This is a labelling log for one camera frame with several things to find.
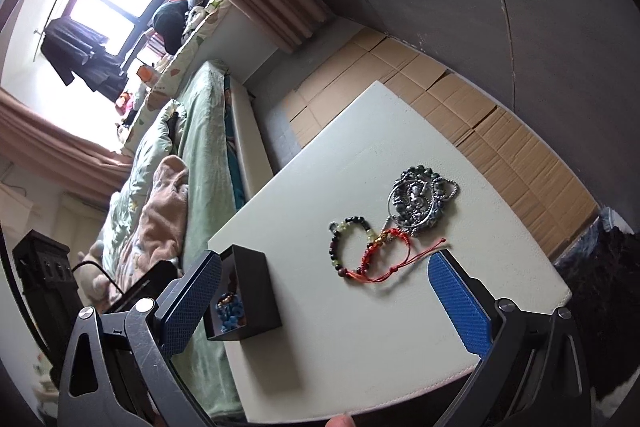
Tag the dark bag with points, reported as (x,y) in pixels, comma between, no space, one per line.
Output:
(170,24)

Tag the black fuzzy rug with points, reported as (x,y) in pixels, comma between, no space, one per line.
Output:
(605,287)

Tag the hanging dark clothes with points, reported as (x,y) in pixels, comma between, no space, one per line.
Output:
(75,47)

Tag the black box lid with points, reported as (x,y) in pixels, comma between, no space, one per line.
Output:
(145,284)

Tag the flattened cardboard sheets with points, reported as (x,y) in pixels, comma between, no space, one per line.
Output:
(500,132)

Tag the pink plush blanket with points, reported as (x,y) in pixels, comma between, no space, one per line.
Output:
(162,212)

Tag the black jewelry box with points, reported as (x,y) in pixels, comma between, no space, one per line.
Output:
(260,292)

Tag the pale green duvet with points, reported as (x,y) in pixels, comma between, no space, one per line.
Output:
(145,157)

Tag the black cabinet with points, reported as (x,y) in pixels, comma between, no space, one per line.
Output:
(42,287)

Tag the person's right hand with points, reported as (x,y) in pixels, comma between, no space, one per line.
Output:
(341,421)

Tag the leaf print quilt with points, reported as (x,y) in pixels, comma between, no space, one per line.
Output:
(195,37)

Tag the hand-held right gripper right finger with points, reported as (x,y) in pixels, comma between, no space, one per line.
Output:
(457,302)

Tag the green blanket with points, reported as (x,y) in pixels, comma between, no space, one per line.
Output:
(205,142)

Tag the white mattress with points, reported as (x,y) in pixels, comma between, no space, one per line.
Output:
(247,137)

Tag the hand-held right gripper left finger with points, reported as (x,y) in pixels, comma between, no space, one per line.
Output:
(192,302)

